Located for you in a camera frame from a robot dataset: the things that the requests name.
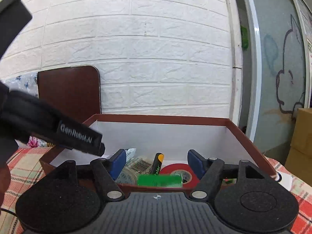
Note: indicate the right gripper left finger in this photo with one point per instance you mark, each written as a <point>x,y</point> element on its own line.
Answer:
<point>105,172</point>

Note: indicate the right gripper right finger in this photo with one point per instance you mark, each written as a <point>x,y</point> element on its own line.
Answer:
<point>209,173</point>

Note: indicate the clear patterned tape roll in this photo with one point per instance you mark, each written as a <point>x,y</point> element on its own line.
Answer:
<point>127,176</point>

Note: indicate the red tape roll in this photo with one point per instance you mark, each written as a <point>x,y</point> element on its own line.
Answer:
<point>189,179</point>

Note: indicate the green white snack packet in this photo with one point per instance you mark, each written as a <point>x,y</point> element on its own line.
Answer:
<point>130,152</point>

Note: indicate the cotton swab pack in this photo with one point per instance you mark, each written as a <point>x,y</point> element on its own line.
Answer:
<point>139,165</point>

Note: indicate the large green box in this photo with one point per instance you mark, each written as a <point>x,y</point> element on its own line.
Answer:
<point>163,181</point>

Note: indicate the small green box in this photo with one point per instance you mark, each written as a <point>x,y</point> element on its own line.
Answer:
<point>229,181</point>

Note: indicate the person's left hand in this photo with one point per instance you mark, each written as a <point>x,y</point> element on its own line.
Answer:
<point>5,179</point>

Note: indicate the floral plastic-wrapped pillow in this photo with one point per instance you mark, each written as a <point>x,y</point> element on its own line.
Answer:
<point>23,101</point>

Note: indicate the brown cardboard storage box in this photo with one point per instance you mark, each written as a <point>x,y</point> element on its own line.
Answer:
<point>70,185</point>

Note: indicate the plaid bed sheet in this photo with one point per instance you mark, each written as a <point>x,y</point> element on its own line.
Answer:
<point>26,170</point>

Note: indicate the dark brown headboard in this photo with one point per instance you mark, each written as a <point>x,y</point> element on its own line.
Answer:
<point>75,90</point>

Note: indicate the cardboard box yellow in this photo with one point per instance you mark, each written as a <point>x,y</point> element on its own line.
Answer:
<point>299,158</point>

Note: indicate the painted glass door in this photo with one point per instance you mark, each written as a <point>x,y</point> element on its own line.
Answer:
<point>278,73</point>

